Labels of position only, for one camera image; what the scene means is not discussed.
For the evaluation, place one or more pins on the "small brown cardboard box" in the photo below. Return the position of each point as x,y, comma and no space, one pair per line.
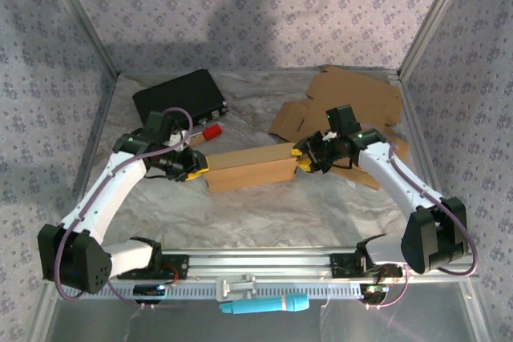
248,170

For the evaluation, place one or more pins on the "large brown cardboard box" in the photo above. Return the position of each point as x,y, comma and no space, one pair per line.
360,89

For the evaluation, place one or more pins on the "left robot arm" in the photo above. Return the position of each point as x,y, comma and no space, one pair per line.
108,194

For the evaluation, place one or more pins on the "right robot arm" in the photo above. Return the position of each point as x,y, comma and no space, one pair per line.
388,174

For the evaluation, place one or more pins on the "red block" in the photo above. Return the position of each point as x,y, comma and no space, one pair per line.
212,131

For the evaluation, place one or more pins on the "black ribbed carrying case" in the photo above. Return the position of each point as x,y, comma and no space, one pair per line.
180,93

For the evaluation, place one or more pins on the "teal handheld device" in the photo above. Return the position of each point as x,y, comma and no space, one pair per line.
264,305

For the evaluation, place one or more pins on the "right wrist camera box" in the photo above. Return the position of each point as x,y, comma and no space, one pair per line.
342,117

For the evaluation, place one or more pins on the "aluminium side rail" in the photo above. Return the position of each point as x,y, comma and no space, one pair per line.
414,117
94,146

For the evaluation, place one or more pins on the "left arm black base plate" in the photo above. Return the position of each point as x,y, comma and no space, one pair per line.
180,266

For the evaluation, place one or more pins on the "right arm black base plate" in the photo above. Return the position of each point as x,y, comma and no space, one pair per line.
340,266

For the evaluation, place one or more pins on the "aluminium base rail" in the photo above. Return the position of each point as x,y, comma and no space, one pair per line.
260,266

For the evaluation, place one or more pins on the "grey rail clamp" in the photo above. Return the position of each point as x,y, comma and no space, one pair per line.
236,288

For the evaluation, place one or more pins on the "grey metal base plate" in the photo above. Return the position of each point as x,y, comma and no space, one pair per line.
160,326

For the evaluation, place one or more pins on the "aluminium frame post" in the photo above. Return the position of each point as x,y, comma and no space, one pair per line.
433,17

